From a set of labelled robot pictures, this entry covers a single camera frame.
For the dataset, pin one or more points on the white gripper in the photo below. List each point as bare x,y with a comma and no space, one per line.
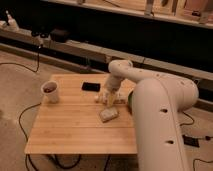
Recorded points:
112,85

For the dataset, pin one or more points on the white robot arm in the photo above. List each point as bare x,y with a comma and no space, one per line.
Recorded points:
157,99

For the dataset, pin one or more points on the white sponge block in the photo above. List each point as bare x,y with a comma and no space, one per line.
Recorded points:
108,114

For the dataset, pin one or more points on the green bowl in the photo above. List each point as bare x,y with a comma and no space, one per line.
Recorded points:
130,96

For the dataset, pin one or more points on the black phone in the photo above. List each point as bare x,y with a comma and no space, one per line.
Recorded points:
91,86

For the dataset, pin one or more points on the wooden table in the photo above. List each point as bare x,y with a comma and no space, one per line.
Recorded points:
73,125

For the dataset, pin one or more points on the white paper cup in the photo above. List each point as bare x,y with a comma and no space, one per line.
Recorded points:
50,90

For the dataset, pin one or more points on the dark box on ledge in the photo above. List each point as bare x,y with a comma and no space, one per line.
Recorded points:
59,35

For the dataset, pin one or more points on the black power adapter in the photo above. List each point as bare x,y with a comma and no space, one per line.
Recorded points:
191,141

